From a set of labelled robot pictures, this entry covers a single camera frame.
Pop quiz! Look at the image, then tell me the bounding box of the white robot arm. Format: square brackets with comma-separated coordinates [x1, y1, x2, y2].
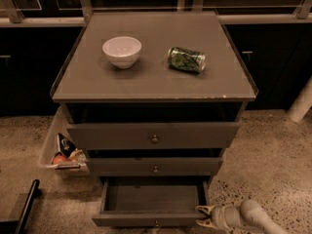
[196, 199, 289, 234]

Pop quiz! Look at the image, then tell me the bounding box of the metal window frame rail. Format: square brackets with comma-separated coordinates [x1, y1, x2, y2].
[0, 0, 312, 27]

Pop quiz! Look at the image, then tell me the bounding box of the black snack bag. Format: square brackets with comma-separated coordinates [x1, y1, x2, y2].
[57, 133, 76, 158]

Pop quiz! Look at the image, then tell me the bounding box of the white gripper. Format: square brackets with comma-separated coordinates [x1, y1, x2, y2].
[196, 206, 244, 230]

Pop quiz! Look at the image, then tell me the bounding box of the white ceramic bowl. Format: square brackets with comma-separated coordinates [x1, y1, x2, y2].
[102, 36, 142, 69]

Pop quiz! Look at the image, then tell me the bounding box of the grey middle drawer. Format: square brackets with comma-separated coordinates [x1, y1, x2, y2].
[86, 157, 223, 176]

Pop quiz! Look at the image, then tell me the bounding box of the grey drawer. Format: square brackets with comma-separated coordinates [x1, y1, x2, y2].
[86, 157, 223, 176]
[67, 122, 239, 150]
[93, 176, 209, 227]

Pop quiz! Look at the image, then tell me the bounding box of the grey bottom drawer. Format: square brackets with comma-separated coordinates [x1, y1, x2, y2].
[93, 176, 209, 227]

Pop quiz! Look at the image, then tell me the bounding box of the green soda can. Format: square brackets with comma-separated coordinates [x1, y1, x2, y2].
[168, 47, 206, 74]

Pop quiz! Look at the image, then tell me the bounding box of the black bar object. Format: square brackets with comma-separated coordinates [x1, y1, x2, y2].
[0, 179, 41, 234]

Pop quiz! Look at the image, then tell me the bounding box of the grey drawer cabinet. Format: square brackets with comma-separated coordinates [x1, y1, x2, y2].
[49, 11, 259, 187]

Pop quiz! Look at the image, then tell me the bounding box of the grey top drawer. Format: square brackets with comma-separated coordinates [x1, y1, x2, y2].
[67, 122, 239, 150]

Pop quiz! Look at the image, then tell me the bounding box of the clear plastic storage bin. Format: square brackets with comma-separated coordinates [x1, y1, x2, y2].
[38, 107, 90, 177]

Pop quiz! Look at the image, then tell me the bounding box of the red round fruit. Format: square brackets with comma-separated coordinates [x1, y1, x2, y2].
[53, 155, 68, 165]

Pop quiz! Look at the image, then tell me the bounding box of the white table leg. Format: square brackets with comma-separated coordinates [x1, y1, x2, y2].
[287, 77, 312, 123]

